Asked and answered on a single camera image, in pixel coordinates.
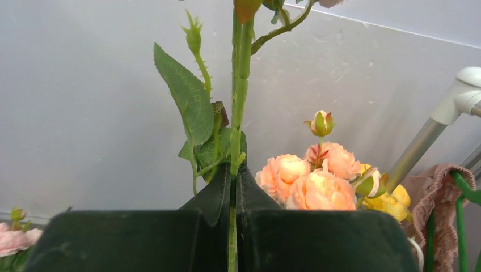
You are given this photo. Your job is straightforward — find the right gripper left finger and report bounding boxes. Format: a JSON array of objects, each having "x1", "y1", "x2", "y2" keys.
[{"x1": 25, "y1": 164, "x2": 230, "y2": 272}]

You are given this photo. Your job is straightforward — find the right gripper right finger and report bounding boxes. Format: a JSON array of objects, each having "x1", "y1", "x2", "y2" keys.
[{"x1": 236, "y1": 166, "x2": 418, "y2": 272}]

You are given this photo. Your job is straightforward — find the pink rose stem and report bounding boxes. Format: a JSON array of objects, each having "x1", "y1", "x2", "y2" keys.
[
  {"x1": 304, "y1": 110, "x2": 361, "y2": 180},
  {"x1": 1, "y1": 207, "x2": 43, "y2": 272},
  {"x1": 153, "y1": 0, "x2": 347, "y2": 272},
  {"x1": 255, "y1": 154, "x2": 389, "y2": 210}
]

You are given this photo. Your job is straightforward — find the yellow flowers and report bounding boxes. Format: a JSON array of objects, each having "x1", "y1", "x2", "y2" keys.
[{"x1": 361, "y1": 185, "x2": 412, "y2": 223}]

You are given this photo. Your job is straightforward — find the pink garment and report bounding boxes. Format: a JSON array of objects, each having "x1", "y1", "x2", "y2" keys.
[{"x1": 401, "y1": 163, "x2": 476, "y2": 271}]

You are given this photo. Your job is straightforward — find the green clothes hanger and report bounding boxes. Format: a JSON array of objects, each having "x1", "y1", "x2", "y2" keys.
[{"x1": 424, "y1": 171, "x2": 480, "y2": 271}]

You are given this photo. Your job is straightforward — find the white metal clothes rack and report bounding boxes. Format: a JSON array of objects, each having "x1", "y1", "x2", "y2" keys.
[{"x1": 386, "y1": 66, "x2": 480, "y2": 193}]

